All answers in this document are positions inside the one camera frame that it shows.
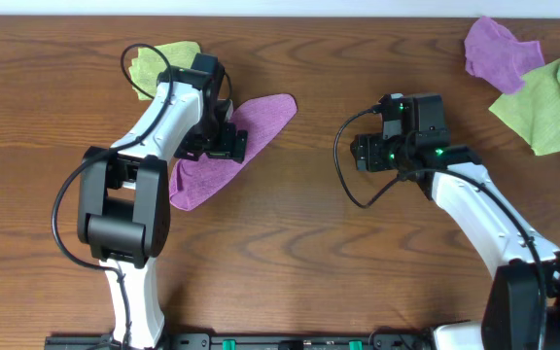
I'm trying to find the purple cloth with white tag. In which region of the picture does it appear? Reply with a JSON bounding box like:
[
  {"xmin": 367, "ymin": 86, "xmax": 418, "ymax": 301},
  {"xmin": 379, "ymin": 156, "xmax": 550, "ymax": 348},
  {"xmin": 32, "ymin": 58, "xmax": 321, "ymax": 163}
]
[{"xmin": 169, "ymin": 93, "xmax": 298, "ymax": 211}]

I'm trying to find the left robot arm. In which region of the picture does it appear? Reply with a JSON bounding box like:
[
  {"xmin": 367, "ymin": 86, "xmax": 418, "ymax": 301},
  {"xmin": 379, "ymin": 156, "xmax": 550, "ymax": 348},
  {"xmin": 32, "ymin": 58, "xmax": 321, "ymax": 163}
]
[{"xmin": 78, "ymin": 53, "xmax": 248, "ymax": 349}]

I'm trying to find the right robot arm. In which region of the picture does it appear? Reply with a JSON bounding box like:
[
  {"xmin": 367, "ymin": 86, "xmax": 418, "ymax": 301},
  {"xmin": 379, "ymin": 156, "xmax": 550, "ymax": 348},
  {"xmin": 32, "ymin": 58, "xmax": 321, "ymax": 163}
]
[{"xmin": 350, "ymin": 93, "xmax": 560, "ymax": 349}]

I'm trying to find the folded green cloth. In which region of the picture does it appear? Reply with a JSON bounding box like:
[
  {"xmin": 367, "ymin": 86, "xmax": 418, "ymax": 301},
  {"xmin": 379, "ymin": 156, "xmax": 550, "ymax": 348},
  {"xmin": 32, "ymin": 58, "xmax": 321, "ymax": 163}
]
[{"xmin": 128, "ymin": 41, "xmax": 201, "ymax": 100}]

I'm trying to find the purple cloth at top right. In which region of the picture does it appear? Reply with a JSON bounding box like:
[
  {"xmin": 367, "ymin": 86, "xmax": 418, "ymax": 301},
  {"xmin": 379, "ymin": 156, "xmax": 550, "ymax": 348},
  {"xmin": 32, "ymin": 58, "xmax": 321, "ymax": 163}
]
[{"xmin": 464, "ymin": 17, "xmax": 545, "ymax": 94}]

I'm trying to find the crumpled green cloth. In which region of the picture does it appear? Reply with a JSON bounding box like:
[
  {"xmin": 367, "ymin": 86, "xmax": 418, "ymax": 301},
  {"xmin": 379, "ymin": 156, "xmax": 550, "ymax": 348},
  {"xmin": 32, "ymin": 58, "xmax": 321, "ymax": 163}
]
[{"xmin": 489, "ymin": 58, "xmax": 560, "ymax": 156}]

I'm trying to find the left black camera cable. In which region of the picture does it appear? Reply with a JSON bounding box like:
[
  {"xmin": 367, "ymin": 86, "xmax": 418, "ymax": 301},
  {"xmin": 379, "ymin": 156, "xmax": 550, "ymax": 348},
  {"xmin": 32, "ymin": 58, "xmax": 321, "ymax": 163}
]
[{"xmin": 50, "ymin": 42, "xmax": 235, "ymax": 350}]

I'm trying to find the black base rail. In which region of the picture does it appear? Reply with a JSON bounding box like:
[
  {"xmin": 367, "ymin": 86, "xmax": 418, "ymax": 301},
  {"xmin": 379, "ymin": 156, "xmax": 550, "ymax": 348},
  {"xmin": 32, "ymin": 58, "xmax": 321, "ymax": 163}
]
[{"xmin": 43, "ymin": 332, "xmax": 437, "ymax": 350}]

